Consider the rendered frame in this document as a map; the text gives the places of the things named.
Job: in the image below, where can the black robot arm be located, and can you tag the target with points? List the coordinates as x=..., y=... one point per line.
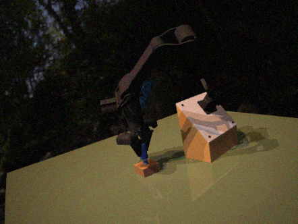
x=130, y=86

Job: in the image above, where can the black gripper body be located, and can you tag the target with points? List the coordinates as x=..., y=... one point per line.
x=136, y=124

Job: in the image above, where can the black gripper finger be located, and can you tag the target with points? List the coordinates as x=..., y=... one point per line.
x=137, y=147
x=146, y=137

